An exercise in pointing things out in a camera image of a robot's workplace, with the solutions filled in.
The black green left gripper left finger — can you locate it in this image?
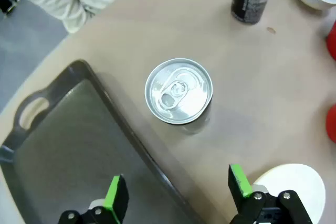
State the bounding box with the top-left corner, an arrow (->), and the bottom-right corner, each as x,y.
57,174 -> 130,224

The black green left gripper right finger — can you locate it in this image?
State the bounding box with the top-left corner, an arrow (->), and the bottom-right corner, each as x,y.
227,164 -> 313,224

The white round plate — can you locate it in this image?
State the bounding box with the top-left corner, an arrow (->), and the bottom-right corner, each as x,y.
249,163 -> 326,224

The grey plastic tray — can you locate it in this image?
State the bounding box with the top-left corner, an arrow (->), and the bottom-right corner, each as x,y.
0,59 -> 204,224

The red plastic cup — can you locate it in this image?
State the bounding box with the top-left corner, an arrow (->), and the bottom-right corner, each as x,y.
325,104 -> 336,143
325,21 -> 336,61

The silver top drink can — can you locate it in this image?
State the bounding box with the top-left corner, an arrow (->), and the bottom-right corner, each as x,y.
144,58 -> 214,134

